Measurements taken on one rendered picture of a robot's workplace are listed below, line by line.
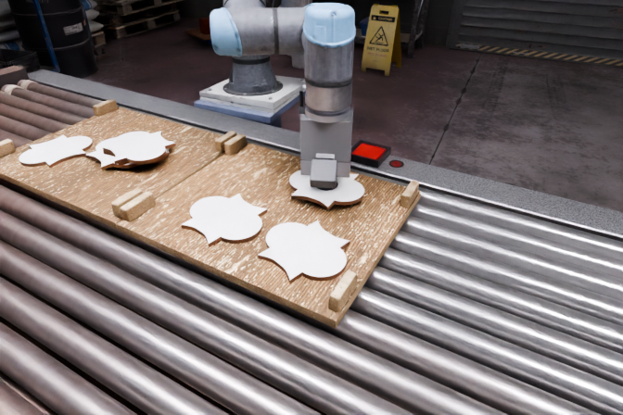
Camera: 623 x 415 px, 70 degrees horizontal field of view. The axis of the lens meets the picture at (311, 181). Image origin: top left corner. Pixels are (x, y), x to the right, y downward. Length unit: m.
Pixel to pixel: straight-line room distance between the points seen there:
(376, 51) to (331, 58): 3.76
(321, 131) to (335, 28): 0.16
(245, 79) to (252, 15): 0.63
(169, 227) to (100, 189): 0.20
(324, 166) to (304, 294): 0.21
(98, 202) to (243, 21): 0.41
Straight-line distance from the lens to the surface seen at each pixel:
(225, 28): 0.76
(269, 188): 0.83
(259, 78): 1.39
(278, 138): 1.06
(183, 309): 0.65
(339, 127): 0.71
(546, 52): 5.47
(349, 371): 0.58
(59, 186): 0.96
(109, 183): 0.92
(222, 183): 0.86
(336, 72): 0.68
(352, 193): 0.78
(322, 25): 0.66
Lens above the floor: 1.38
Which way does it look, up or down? 32 degrees down
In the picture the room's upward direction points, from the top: straight up
